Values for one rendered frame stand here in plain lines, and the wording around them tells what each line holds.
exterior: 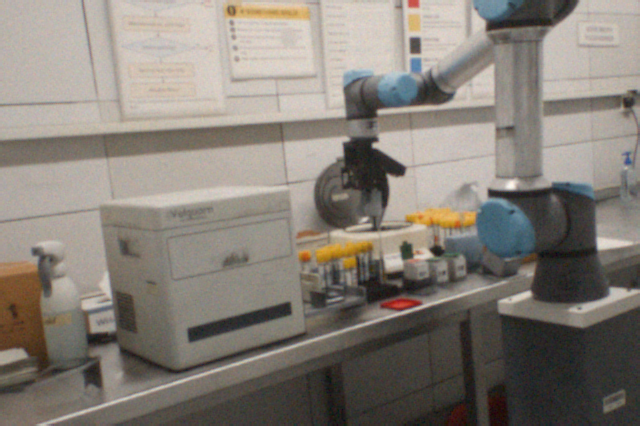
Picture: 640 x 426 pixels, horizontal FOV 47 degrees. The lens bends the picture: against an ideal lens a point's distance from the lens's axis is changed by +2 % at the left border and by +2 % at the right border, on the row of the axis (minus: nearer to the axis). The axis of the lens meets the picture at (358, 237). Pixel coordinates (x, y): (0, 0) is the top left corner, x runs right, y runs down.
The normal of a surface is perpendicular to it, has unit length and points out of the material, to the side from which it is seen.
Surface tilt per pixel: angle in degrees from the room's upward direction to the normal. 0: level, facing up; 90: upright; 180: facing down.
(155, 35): 93
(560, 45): 90
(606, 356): 90
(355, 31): 93
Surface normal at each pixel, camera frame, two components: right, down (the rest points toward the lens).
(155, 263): -0.77, 0.16
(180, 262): 0.62, 0.05
